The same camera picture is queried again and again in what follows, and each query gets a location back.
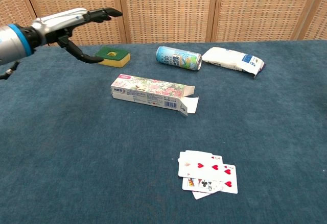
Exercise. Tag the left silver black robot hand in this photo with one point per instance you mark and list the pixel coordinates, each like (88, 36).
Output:
(58, 23)

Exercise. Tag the floral toothpaste carton box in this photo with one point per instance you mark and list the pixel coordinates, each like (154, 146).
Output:
(143, 91)

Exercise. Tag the green yellow sponge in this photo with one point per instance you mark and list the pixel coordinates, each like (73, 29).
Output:
(117, 58)

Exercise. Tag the light blue drink can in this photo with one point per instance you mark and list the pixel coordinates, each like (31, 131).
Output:
(178, 58)

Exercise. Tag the blue felt table cover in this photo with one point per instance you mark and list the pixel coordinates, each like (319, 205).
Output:
(102, 157)

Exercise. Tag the mostly hidden playing card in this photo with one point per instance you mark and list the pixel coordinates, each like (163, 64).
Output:
(200, 195)
(199, 152)

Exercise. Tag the three of hearts card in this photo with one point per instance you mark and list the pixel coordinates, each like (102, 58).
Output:
(201, 166)

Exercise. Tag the clubs face playing card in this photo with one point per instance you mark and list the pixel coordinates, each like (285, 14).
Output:
(201, 184)

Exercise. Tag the seven of hearts card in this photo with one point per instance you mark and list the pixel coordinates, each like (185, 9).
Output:
(231, 180)

